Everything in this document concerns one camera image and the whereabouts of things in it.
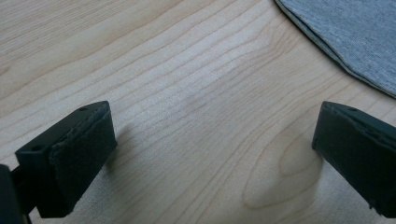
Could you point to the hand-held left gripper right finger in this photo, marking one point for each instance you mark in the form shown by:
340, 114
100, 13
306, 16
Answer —
358, 155

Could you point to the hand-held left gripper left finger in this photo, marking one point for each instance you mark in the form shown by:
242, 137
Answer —
71, 161

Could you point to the grey cloth garment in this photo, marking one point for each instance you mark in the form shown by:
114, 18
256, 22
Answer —
351, 34

